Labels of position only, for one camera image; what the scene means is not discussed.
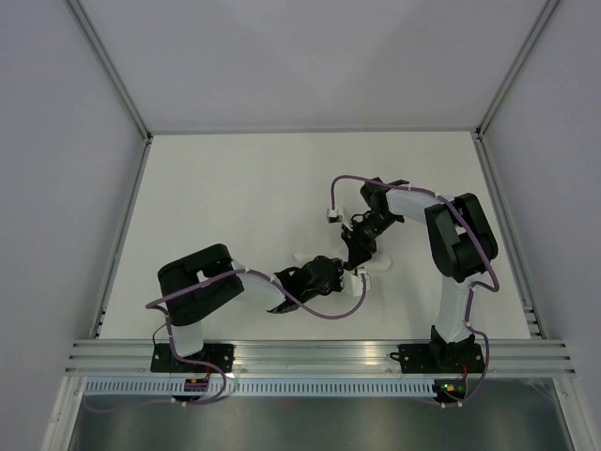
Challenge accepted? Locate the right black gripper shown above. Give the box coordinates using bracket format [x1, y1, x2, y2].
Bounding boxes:
[341, 213, 400, 271]

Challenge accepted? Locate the white cloth napkin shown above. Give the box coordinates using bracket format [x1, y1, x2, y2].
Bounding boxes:
[292, 253, 393, 272]

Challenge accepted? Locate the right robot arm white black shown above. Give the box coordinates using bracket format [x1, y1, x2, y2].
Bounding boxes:
[329, 178, 499, 374]

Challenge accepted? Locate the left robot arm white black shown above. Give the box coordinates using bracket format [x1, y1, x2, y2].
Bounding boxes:
[157, 243, 344, 372]

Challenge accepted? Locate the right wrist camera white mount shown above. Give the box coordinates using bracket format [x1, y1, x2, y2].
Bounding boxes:
[326, 207, 352, 230]

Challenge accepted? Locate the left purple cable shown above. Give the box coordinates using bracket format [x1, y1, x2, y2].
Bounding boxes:
[145, 267, 368, 412]

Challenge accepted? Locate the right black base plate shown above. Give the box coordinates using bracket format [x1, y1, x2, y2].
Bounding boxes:
[390, 343, 485, 376]

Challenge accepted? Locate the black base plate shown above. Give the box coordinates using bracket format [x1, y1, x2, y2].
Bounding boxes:
[390, 343, 485, 376]
[150, 343, 235, 374]

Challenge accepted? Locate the back aluminium frame bar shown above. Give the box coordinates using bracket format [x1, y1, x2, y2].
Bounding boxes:
[149, 126, 479, 136]

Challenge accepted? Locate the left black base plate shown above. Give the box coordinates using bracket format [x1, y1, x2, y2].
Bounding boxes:
[150, 343, 235, 374]

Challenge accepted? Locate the front aluminium rail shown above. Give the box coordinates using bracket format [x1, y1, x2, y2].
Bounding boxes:
[64, 339, 576, 379]

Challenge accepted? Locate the white slotted cable duct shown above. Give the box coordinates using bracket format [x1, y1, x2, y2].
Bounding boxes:
[85, 377, 435, 397]

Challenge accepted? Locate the left aluminium frame post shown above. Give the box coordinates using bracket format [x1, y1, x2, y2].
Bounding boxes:
[64, 0, 152, 144]

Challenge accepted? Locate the aluminium frame post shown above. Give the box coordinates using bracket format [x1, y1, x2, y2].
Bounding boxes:
[472, 0, 562, 139]
[64, 0, 152, 144]

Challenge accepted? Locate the right aluminium frame post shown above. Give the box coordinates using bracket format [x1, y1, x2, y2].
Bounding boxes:
[472, 0, 562, 139]

